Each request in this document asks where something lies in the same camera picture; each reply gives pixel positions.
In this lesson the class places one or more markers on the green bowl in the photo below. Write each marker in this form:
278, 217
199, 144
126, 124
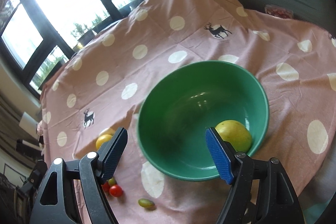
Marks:
175, 115

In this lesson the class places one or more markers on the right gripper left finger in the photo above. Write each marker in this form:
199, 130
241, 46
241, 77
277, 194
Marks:
56, 198

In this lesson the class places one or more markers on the green-red small tomato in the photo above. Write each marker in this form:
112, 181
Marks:
112, 182

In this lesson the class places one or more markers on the pink polka dot tablecloth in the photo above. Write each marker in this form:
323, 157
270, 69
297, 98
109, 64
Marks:
105, 84

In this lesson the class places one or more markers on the yellow lemon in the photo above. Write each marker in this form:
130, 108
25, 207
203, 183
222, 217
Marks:
104, 136

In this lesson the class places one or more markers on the large yellow-green fruit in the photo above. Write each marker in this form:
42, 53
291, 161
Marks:
235, 133

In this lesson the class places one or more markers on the red cherry tomato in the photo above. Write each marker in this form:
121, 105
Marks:
116, 191

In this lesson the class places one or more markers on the red tomato behind finger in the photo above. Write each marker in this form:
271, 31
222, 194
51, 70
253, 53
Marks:
106, 187

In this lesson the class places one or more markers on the red patterned packet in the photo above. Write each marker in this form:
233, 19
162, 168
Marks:
278, 12

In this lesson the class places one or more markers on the small green olive fruit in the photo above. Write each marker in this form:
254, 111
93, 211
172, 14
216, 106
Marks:
146, 203

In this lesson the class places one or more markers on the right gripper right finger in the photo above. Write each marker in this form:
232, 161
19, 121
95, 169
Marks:
276, 200

